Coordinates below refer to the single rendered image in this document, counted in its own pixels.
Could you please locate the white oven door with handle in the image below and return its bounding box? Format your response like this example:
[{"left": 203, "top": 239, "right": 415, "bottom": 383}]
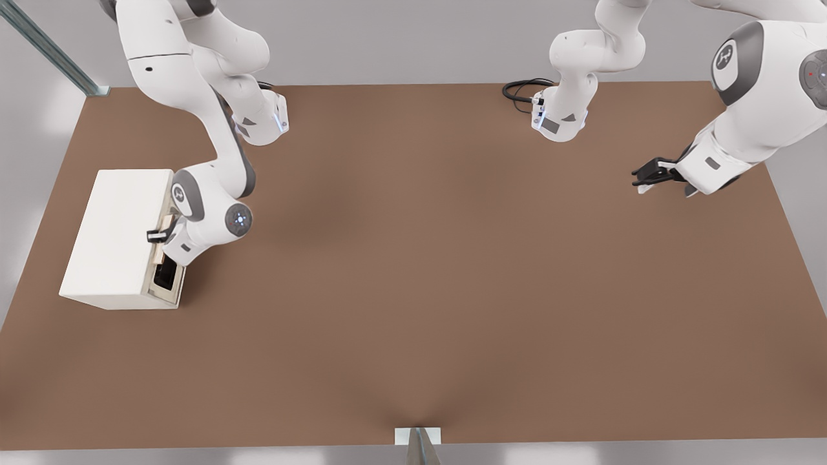
[{"left": 149, "top": 208, "right": 188, "bottom": 306}]

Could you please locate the black cable loop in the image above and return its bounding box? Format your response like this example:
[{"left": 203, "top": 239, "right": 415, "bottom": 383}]
[{"left": 502, "top": 78, "right": 558, "bottom": 114}]

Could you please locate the white oven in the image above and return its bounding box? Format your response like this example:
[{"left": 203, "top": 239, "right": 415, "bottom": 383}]
[{"left": 59, "top": 169, "right": 188, "bottom": 311}]

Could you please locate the silver frame post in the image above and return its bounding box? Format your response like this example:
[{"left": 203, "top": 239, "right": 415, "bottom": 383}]
[
  {"left": 395, "top": 426, "right": 444, "bottom": 465},
  {"left": 0, "top": 0, "right": 111, "bottom": 98}
]

